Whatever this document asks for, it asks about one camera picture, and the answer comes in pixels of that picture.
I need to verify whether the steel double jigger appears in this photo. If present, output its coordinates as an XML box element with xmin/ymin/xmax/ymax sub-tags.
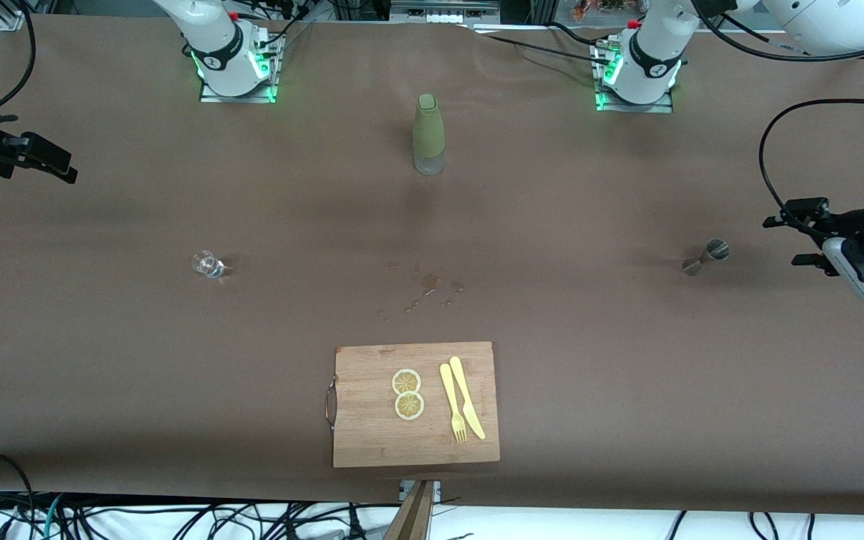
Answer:
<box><xmin>682</xmin><ymin>238</ymin><xmax>731</xmax><ymax>278</ymax></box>

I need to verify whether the clear glass measuring cup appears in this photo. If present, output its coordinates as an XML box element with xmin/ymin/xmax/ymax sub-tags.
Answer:
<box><xmin>191</xmin><ymin>251</ymin><xmax>226</xmax><ymax>279</ymax></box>

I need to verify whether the brown table cover sheet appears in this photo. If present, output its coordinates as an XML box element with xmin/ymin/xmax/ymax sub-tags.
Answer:
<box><xmin>0</xmin><ymin>13</ymin><xmax>864</xmax><ymax>515</ymax></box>

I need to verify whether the orange item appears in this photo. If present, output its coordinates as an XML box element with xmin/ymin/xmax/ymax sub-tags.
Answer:
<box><xmin>573</xmin><ymin>0</ymin><xmax>629</xmax><ymax>20</ymax></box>

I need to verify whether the yellow plastic knife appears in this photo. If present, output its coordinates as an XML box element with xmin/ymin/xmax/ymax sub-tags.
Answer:
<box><xmin>449</xmin><ymin>356</ymin><xmax>487</xmax><ymax>440</ymax></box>

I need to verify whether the green sleeved glass bottle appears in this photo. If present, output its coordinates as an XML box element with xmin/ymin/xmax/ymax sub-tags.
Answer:
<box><xmin>412</xmin><ymin>93</ymin><xmax>446</xmax><ymax>176</ymax></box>

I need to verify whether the yellow plastic fork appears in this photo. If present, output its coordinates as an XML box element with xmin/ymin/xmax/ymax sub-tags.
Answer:
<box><xmin>439</xmin><ymin>363</ymin><xmax>468</xmax><ymax>444</ymax></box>

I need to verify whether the grey device with white sockets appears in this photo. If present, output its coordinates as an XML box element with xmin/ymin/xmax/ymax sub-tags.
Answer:
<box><xmin>391</xmin><ymin>0</ymin><xmax>500</xmax><ymax>24</ymax></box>

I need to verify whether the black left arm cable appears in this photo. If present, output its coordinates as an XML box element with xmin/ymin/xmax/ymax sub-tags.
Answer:
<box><xmin>691</xmin><ymin>0</ymin><xmax>864</xmax><ymax>218</ymax></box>

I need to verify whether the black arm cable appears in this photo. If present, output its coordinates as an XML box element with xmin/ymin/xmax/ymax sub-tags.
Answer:
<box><xmin>0</xmin><ymin>0</ymin><xmax>38</xmax><ymax>113</ymax></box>
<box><xmin>691</xmin><ymin>0</ymin><xmax>864</xmax><ymax>218</ymax></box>

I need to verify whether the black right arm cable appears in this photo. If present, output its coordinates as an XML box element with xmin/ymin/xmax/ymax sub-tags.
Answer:
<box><xmin>0</xmin><ymin>0</ymin><xmax>38</xmax><ymax>113</ymax></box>

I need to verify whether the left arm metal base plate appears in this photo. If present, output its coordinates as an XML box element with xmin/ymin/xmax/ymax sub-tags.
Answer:
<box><xmin>595</xmin><ymin>41</ymin><xmax>674</xmax><ymax>113</ymax></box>

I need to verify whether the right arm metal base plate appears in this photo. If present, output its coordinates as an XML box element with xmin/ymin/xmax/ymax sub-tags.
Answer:
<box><xmin>199</xmin><ymin>34</ymin><xmax>280</xmax><ymax>104</ymax></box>

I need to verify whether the black cable on table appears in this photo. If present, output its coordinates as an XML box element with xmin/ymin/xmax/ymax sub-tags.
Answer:
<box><xmin>469</xmin><ymin>21</ymin><xmax>607</xmax><ymax>65</ymax></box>

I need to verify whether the teal cable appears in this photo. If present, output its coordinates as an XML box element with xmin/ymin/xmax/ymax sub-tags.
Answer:
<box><xmin>42</xmin><ymin>493</ymin><xmax>67</xmax><ymax>540</ymax></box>

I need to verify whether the small metal bracket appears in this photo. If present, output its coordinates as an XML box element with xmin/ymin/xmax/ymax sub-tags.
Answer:
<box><xmin>400</xmin><ymin>480</ymin><xmax>442</xmax><ymax>503</ymax></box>

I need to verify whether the wooden post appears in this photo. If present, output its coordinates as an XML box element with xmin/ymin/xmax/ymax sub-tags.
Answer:
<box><xmin>385</xmin><ymin>480</ymin><xmax>434</xmax><ymax>540</ymax></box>

